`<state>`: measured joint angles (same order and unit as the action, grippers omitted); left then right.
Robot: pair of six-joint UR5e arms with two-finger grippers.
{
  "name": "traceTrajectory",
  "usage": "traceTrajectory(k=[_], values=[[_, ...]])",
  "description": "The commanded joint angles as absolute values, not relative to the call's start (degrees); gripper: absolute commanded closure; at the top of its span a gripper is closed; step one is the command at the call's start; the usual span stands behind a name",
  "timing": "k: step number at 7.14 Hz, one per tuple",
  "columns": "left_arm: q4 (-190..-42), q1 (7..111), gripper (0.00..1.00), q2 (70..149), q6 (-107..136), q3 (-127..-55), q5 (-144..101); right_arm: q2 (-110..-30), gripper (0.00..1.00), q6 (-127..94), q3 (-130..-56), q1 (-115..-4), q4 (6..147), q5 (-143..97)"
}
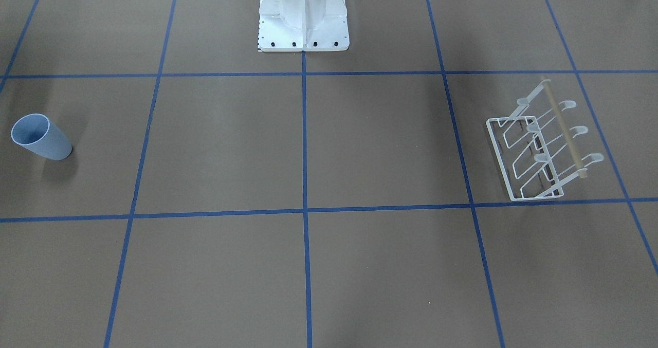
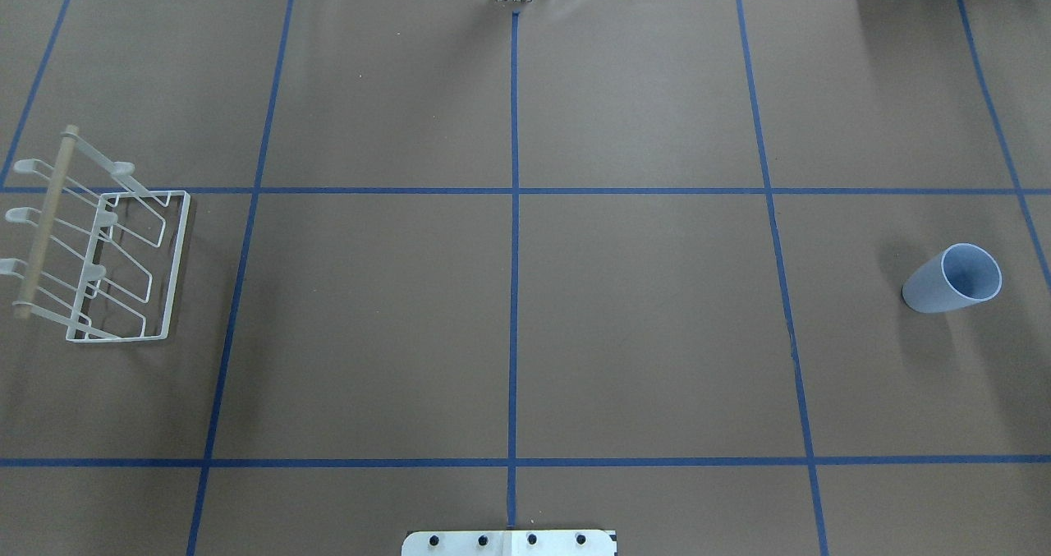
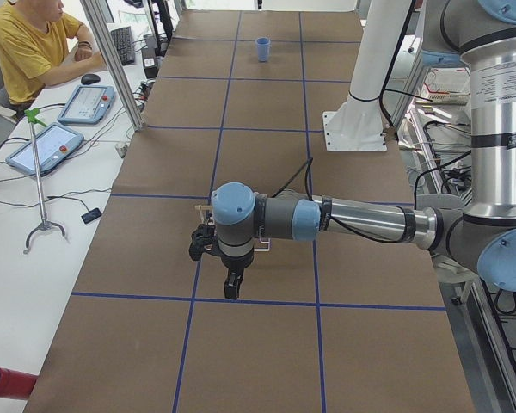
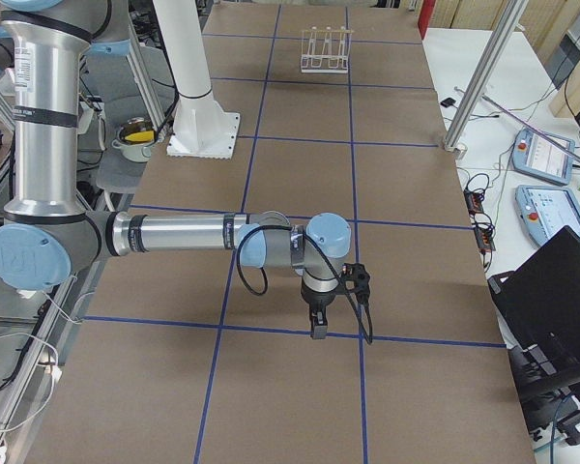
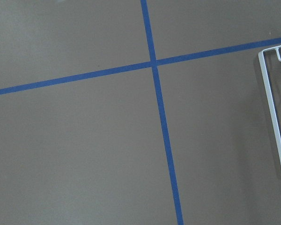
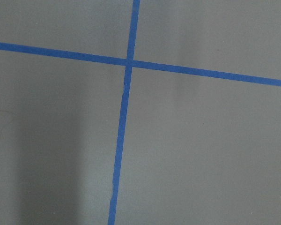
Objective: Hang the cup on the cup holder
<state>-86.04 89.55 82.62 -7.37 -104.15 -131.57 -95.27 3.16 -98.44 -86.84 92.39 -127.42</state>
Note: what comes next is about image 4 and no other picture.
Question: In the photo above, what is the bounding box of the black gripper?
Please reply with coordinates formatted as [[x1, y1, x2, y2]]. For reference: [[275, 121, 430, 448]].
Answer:
[[303, 286, 334, 339]]

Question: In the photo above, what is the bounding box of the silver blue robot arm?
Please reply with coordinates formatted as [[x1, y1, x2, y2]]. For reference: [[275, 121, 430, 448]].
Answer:
[[0, 1, 352, 339]]

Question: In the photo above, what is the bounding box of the orange black adapter box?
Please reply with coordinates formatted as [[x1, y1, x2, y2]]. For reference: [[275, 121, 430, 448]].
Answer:
[[464, 191, 484, 216]]

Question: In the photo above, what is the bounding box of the black laptop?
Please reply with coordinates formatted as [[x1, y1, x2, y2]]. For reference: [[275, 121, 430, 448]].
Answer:
[[487, 224, 580, 359]]

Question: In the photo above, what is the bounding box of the lower teach pendant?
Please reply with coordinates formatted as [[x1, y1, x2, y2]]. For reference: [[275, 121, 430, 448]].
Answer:
[[515, 185, 580, 247]]

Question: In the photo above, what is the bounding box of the teach pendant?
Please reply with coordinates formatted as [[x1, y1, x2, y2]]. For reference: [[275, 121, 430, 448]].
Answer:
[[511, 129, 573, 186], [515, 185, 580, 247]]

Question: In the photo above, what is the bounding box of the small black phone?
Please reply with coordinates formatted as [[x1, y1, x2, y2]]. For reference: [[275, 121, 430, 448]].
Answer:
[[440, 98, 456, 107]]

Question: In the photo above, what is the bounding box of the white enamel pot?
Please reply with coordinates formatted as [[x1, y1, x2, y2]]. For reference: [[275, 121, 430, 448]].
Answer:
[[111, 117, 156, 163]]

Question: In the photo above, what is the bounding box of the upper teach pendant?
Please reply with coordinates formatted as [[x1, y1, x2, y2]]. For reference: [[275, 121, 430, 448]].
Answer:
[[511, 129, 573, 186]]

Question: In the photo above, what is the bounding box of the green grabber stick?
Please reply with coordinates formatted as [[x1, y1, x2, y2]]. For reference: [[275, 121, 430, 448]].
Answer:
[[481, 94, 580, 191]]

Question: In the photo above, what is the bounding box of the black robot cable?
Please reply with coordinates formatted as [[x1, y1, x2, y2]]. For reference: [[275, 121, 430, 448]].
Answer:
[[236, 233, 375, 345]]

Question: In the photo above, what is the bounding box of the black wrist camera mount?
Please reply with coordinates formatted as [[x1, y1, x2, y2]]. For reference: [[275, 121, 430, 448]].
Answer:
[[341, 263, 370, 299]]

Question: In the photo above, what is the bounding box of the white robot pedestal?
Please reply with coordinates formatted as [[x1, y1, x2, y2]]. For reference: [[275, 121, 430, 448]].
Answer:
[[154, 0, 241, 159]]

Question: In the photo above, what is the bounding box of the white wire cup holder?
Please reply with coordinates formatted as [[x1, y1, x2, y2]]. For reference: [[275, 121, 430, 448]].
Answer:
[[300, 26, 354, 74]]

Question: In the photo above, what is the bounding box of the aluminium frame post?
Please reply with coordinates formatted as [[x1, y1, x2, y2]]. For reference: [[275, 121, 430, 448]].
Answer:
[[443, 0, 528, 160]]

